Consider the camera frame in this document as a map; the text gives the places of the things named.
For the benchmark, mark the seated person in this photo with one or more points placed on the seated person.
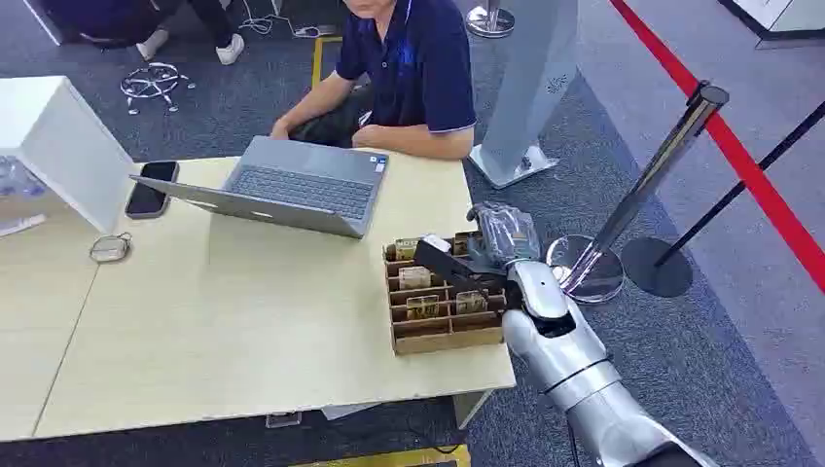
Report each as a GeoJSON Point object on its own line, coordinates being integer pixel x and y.
{"type": "Point", "coordinates": [412, 71]}

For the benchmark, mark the small earbud case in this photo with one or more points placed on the small earbud case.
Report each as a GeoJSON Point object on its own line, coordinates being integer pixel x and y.
{"type": "Point", "coordinates": [111, 248]}

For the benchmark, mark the chrome star chair base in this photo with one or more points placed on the chrome star chair base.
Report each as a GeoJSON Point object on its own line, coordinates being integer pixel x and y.
{"type": "Point", "coordinates": [154, 84]}

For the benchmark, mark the chrome stanchion base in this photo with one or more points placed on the chrome stanchion base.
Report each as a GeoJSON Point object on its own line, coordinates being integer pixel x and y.
{"type": "Point", "coordinates": [490, 20]}

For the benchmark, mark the printed card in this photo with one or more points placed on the printed card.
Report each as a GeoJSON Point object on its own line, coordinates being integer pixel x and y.
{"type": "Point", "coordinates": [406, 249]}
{"type": "Point", "coordinates": [414, 278]}
{"type": "Point", "coordinates": [422, 307]}
{"type": "Point", "coordinates": [471, 301]}
{"type": "Point", "coordinates": [461, 244]}

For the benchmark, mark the person's right hand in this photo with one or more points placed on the person's right hand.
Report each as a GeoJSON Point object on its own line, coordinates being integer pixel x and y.
{"type": "Point", "coordinates": [280, 129]}

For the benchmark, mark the white box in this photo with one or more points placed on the white box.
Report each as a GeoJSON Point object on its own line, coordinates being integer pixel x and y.
{"type": "Point", "coordinates": [71, 148]}

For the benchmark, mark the clear plastic bag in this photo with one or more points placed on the clear plastic bag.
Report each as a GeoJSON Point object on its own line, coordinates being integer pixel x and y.
{"type": "Point", "coordinates": [18, 177]}

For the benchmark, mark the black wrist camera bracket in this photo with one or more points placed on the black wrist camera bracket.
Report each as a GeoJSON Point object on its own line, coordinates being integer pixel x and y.
{"type": "Point", "coordinates": [451, 265]}

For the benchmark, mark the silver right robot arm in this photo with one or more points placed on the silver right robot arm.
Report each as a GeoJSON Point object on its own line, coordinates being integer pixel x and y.
{"type": "Point", "coordinates": [580, 367]}

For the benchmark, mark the person at floor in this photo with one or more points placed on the person at floor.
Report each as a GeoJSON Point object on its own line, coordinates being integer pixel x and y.
{"type": "Point", "coordinates": [129, 22]}

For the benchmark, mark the black stanchion post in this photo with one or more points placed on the black stanchion post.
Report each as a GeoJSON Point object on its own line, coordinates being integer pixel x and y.
{"type": "Point", "coordinates": [664, 267]}

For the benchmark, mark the yellow floor strip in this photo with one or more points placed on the yellow floor strip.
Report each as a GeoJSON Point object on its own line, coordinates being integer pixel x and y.
{"type": "Point", "coordinates": [387, 459]}

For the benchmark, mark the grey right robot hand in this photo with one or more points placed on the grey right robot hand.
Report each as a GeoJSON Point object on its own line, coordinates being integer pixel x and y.
{"type": "Point", "coordinates": [506, 233]}

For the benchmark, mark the person's left hand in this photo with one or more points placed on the person's left hand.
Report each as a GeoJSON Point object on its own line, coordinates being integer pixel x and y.
{"type": "Point", "coordinates": [369, 136]}

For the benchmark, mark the black smartphone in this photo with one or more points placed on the black smartphone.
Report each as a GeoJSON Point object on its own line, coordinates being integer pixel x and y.
{"type": "Point", "coordinates": [151, 189]}

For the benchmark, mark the white cabinet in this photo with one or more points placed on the white cabinet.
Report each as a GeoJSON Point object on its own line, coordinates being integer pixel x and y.
{"type": "Point", "coordinates": [780, 16]}

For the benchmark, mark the chrome stanchion post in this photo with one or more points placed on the chrome stanchion post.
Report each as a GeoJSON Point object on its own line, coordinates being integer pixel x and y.
{"type": "Point", "coordinates": [644, 187]}

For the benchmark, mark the table leg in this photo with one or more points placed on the table leg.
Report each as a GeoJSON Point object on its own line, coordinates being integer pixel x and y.
{"type": "Point", "coordinates": [470, 407]}

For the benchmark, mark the red barrier belt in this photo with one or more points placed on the red barrier belt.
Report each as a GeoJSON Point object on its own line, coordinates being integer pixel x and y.
{"type": "Point", "coordinates": [741, 161]}

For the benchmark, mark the grey laptop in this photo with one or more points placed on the grey laptop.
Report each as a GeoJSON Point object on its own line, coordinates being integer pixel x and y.
{"type": "Point", "coordinates": [303, 187]}

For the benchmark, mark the wooden card box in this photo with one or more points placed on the wooden card box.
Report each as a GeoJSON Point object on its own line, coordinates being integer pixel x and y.
{"type": "Point", "coordinates": [445, 332]}

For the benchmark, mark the grey standing pillar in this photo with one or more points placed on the grey standing pillar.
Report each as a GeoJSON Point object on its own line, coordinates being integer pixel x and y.
{"type": "Point", "coordinates": [532, 84]}

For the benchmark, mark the yellow floor tape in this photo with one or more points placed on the yellow floor tape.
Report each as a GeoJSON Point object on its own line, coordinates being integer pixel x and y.
{"type": "Point", "coordinates": [317, 61]}

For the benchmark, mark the white flat sheet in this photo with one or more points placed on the white flat sheet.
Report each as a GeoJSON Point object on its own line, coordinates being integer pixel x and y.
{"type": "Point", "coordinates": [19, 225]}

